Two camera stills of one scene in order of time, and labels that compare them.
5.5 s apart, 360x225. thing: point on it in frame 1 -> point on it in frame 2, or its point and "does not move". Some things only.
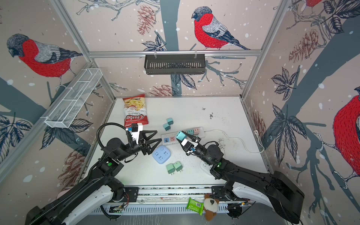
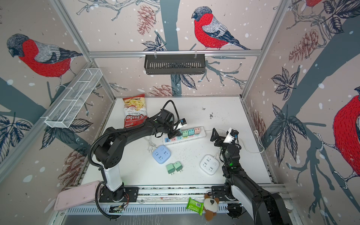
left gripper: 144,147 -> 176,133
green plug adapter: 178,166 does not move
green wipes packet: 194,205 does not move
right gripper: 193,137 -> 221,139
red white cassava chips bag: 135,110 does not move
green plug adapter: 170,168 does not move
